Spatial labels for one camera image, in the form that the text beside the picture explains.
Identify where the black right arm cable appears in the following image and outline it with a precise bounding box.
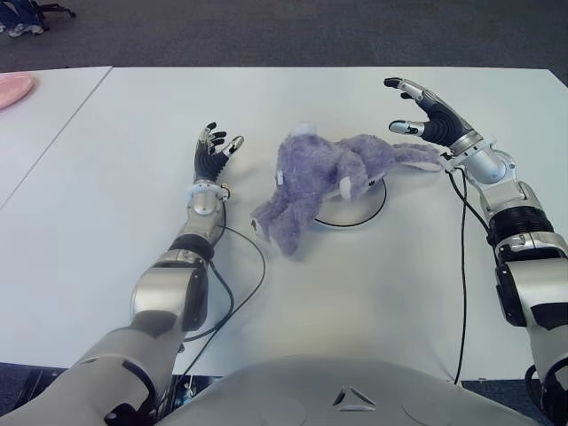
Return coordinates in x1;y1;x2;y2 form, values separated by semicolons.
446;170;469;385

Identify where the black office chair base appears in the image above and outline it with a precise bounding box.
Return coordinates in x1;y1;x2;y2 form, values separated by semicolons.
37;2;77;20

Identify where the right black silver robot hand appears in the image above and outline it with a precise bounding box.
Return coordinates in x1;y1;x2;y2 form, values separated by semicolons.
383;77;478;147

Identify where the white sneaker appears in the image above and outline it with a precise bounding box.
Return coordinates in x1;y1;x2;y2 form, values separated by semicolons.
6;22;45;37

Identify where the white plate with black rim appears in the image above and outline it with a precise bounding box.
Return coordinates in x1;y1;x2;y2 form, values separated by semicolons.
312;175;388;228

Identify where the pink plate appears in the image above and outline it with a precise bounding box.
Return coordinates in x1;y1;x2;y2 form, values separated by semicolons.
0;73;36;110

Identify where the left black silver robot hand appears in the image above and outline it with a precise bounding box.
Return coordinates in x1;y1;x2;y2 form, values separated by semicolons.
193;122;245;184

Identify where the grey robot torso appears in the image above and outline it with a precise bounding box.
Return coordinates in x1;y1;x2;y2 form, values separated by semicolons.
163;352;533;426

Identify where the purple plush bunny doll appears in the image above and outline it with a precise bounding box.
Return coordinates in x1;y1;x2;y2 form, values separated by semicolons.
249;122;445;258

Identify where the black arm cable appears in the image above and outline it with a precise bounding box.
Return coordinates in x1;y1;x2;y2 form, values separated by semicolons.
446;170;469;385
177;224;267;379

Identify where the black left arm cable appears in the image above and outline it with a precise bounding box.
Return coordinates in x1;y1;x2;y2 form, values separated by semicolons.
177;224;267;379

